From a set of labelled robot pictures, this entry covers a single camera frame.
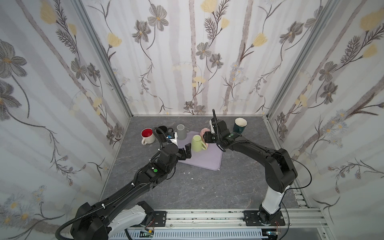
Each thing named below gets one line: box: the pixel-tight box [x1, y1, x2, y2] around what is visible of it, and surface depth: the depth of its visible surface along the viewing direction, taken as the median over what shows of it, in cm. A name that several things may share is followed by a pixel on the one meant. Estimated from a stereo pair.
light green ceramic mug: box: [191, 134, 207, 152], surface depth 97 cm
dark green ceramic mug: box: [233, 117, 248, 134], surface depth 105 cm
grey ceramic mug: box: [176, 124, 191, 140], surface depth 103 cm
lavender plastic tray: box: [177, 131, 223, 171], surface depth 97 cm
